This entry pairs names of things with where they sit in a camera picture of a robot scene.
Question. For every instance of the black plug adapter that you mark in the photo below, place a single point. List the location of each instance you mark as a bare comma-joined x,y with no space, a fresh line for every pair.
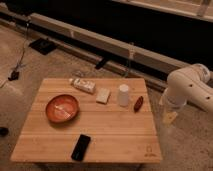
14,76

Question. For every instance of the white paper cup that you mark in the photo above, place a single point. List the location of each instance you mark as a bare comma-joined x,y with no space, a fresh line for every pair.
123,95

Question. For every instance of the black phone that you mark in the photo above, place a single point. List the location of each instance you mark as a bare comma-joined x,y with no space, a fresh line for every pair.
80,147

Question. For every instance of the orange bowl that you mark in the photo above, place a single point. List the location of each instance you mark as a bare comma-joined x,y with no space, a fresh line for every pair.
62,108

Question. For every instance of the long white baseboard rail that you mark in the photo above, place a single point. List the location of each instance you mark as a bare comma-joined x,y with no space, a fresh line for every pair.
163,42

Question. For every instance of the wooden table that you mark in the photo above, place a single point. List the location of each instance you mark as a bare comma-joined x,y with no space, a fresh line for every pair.
118,134

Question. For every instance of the black flat floor plate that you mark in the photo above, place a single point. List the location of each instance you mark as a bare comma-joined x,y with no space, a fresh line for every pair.
43,46

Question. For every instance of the dark object at left edge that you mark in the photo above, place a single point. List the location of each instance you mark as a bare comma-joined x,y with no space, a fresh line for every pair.
4,131

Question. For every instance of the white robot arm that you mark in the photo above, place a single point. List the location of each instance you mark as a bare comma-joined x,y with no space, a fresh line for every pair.
183,85

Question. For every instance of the dark red oblong object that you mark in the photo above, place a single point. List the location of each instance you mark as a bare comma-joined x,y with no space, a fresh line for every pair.
138,104

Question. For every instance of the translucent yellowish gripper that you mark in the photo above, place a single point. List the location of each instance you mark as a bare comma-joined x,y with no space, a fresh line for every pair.
169,115

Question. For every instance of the small black floor block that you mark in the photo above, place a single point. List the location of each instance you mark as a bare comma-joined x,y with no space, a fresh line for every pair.
101,63

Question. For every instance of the pale yellow sponge block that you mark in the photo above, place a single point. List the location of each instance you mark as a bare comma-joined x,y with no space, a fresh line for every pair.
103,95

